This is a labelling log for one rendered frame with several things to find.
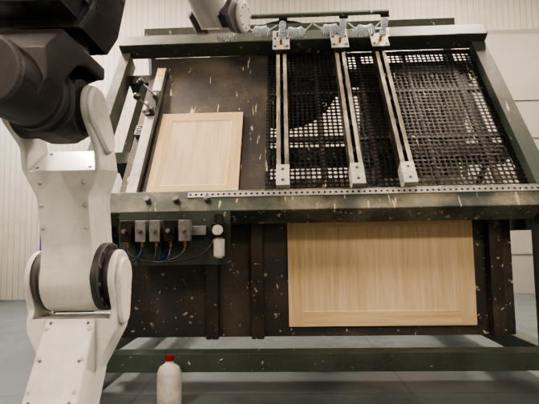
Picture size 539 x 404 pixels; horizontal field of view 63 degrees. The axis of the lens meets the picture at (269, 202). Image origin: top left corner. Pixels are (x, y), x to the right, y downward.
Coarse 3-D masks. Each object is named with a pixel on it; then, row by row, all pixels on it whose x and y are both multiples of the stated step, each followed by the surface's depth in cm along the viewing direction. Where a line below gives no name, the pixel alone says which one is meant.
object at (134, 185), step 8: (152, 88) 253; (160, 88) 252; (160, 96) 251; (144, 120) 237; (152, 120) 236; (144, 128) 233; (152, 128) 235; (144, 136) 229; (144, 144) 226; (136, 152) 222; (144, 152) 222; (136, 160) 219; (144, 160) 220; (136, 168) 216; (144, 168) 220; (136, 176) 213; (128, 184) 210; (136, 184) 210
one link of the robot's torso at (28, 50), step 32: (0, 32) 76; (32, 32) 75; (64, 32) 76; (0, 64) 65; (32, 64) 68; (64, 64) 76; (96, 64) 89; (0, 96) 65; (32, 96) 69; (64, 96) 77; (32, 128) 77
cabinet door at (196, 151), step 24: (168, 120) 239; (192, 120) 238; (216, 120) 238; (240, 120) 236; (168, 144) 228; (192, 144) 227; (216, 144) 227; (240, 144) 226; (168, 168) 218; (192, 168) 217; (216, 168) 217
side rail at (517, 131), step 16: (480, 48) 260; (480, 64) 253; (496, 80) 242; (496, 96) 235; (512, 96) 234; (512, 112) 226; (512, 128) 220; (512, 144) 219; (528, 144) 213; (528, 160) 207; (528, 176) 206
